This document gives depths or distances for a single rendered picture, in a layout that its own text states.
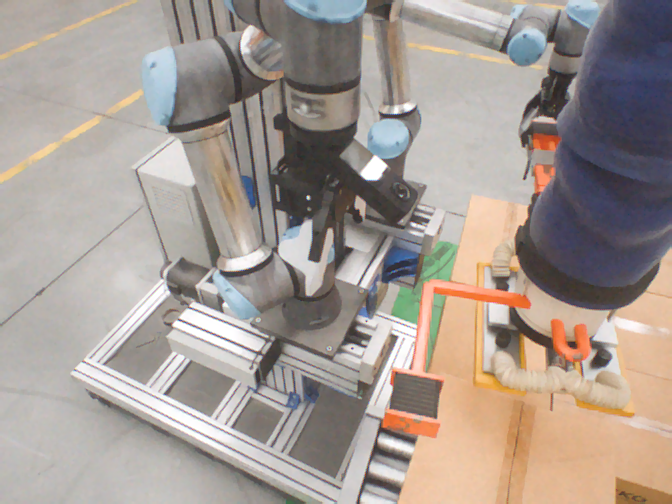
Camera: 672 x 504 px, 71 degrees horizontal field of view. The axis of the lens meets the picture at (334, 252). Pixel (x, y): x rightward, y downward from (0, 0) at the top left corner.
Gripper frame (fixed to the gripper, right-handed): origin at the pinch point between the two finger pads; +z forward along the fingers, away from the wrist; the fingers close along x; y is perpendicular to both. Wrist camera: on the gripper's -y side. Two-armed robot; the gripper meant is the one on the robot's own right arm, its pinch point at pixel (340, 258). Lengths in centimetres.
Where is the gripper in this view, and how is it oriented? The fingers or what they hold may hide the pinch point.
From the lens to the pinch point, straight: 62.7
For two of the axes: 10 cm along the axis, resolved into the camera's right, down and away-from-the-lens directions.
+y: -9.1, -3.0, 3.0
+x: -4.3, 6.4, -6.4
